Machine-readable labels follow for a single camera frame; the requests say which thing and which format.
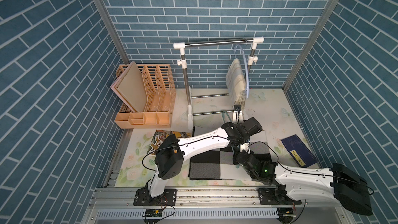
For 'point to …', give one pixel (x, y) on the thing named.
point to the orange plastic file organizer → (158, 91)
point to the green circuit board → (154, 212)
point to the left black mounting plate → (144, 198)
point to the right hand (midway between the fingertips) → (233, 149)
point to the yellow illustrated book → (159, 136)
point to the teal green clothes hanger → (223, 117)
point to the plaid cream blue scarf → (236, 83)
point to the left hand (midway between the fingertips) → (244, 124)
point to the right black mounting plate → (276, 196)
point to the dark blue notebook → (302, 154)
